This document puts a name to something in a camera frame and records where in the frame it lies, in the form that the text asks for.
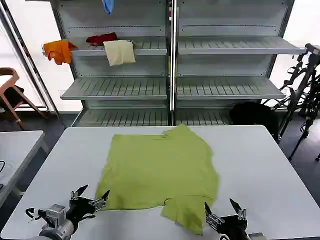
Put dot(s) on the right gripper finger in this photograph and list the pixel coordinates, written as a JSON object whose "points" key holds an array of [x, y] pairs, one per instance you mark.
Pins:
{"points": [[212, 218], [240, 213]]}

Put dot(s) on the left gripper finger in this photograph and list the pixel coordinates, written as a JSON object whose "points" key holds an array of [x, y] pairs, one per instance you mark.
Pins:
{"points": [[78, 193], [100, 203]]}

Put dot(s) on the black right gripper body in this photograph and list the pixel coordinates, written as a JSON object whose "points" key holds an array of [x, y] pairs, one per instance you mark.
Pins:
{"points": [[232, 227]]}

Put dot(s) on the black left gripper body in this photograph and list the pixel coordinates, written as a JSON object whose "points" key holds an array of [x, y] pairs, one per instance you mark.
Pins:
{"points": [[80, 207]]}

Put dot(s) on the green shirt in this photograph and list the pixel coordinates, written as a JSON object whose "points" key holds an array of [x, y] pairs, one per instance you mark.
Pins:
{"points": [[160, 170]]}

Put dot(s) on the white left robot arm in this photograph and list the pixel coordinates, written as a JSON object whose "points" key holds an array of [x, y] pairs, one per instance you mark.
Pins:
{"points": [[57, 225]]}

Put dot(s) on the white side table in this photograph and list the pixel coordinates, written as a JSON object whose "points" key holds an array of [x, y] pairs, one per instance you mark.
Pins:
{"points": [[17, 150]]}

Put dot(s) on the large black bag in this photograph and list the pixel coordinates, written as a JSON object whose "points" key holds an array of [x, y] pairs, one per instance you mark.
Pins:
{"points": [[252, 117]]}

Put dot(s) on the black tripod stand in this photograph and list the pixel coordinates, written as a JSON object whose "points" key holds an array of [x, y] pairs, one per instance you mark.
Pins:
{"points": [[308, 125]]}

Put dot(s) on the grey metal shelf rack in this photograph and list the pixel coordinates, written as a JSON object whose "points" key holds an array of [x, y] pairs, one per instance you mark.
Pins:
{"points": [[125, 87]]}

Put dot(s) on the small dark bag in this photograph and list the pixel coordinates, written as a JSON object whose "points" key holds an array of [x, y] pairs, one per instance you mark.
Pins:
{"points": [[13, 95]]}

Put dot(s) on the brown wooden chair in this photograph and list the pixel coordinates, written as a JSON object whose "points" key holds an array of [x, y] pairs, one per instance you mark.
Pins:
{"points": [[10, 71]]}

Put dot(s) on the grey tripod stand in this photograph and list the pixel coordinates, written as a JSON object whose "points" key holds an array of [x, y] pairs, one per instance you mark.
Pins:
{"points": [[311, 48]]}

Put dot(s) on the slanted metal frame post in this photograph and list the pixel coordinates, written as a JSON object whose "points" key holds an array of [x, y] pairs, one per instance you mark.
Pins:
{"points": [[26, 46]]}

